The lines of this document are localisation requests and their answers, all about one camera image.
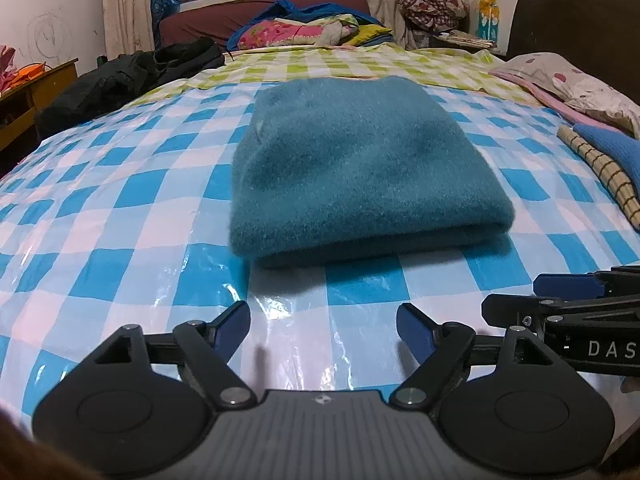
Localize black jacket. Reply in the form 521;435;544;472
35;36;226;138

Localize green checked bed sheet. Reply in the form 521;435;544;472
125;42;546;106

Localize pink blanket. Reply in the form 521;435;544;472
489;67;601;128

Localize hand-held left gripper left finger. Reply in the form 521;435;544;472
75;301;258;409

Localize yellow cloth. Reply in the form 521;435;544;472
345;22;396;47

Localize blue plastic bag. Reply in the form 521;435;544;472
150;0;181;31

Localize pink floral cloth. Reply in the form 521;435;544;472
0;45;16;93

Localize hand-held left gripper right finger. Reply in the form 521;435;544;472
390;302;571;409

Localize maroon sofa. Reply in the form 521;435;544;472
160;0;373;51

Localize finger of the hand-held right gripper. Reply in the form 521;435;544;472
532;266;640;302
481;292;640;341

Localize dark wooden headboard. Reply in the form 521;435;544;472
506;0;640;91

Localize pile of colourful bedding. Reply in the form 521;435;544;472
227;0;371;48

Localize orange bag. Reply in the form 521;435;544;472
10;62;48;81

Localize pink floral quilt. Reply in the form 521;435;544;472
237;17;358;51

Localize blue knit garment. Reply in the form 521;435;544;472
572;122;640;201

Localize floral fabric bundle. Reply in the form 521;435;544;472
396;0;471;28

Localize cluttered bedside table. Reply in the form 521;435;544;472
432;27;498;51

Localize teal knit sweater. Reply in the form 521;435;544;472
227;76;516;270

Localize wooden desk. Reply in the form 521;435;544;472
0;57;80;156

